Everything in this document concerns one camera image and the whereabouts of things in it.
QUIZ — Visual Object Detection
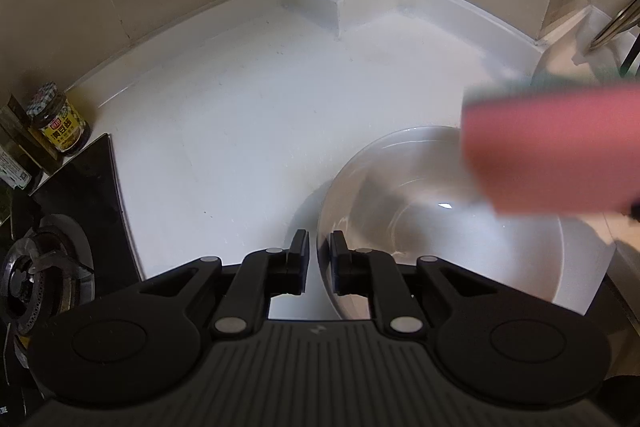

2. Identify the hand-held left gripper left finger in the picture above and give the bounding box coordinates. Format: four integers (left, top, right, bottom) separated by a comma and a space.
140, 229, 309, 339

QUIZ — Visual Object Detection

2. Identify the yellow label jar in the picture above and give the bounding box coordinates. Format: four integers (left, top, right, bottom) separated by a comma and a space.
27, 82, 92, 156

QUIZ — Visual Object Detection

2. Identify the black glass gas stove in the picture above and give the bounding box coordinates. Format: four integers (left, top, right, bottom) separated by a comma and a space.
0, 134, 146, 408

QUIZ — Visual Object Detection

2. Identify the pink sponge with green scourer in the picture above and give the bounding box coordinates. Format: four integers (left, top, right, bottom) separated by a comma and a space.
460, 78, 640, 215

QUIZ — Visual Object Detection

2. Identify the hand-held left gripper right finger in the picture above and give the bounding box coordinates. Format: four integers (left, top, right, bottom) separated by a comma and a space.
331, 231, 501, 339

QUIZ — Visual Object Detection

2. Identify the metal faucet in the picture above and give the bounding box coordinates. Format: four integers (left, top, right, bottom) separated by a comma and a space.
582, 0, 640, 55

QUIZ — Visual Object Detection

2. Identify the white bowl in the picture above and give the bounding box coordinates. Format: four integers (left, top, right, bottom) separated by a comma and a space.
316, 125, 618, 320

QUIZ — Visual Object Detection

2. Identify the black burner grate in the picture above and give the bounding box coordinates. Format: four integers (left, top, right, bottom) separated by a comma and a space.
0, 214, 96, 335

